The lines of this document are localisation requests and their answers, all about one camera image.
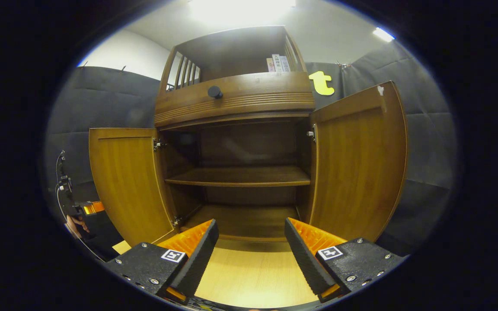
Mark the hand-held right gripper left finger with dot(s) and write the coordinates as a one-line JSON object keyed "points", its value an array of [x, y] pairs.
{"points": [[201, 259]]}

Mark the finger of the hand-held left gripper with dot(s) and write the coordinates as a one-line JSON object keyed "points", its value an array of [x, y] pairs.
{"points": [[93, 207]]}

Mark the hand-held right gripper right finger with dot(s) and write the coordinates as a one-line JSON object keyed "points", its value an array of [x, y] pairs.
{"points": [[303, 259]]}

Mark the wooden cabinet door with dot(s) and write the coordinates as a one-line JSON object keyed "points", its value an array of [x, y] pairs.
{"points": [[128, 185], [357, 164]]}

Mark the metal door hinge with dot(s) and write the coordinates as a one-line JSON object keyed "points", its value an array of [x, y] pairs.
{"points": [[311, 133], [176, 222], [159, 144]]}

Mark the wooden inner cabinet shelf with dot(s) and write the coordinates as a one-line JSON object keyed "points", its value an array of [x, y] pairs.
{"points": [[240, 176]]}

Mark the wooden cabinet drawer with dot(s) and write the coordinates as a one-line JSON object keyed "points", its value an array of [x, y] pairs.
{"points": [[266, 93]]}

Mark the round black drawer knob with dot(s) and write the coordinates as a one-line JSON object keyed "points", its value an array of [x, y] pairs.
{"points": [[215, 92]]}

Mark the black backdrop cloth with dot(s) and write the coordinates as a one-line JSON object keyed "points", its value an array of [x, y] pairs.
{"points": [[430, 142]]}

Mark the grey shelf book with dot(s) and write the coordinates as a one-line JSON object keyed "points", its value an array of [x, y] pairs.
{"points": [[285, 64]]}

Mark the pink shelf book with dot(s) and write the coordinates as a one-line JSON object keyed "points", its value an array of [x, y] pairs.
{"points": [[270, 65]]}

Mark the white shelf book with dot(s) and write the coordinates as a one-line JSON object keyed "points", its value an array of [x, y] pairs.
{"points": [[277, 63]]}

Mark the metal cloth clip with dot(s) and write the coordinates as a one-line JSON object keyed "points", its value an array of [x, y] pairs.
{"points": [[343, 65]]}

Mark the small ceiling light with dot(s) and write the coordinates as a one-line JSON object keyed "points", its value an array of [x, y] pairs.
{"points": [[383, 34]]}

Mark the large ceiling light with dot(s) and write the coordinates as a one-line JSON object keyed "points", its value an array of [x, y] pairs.
{"points": [[240, 8]]}

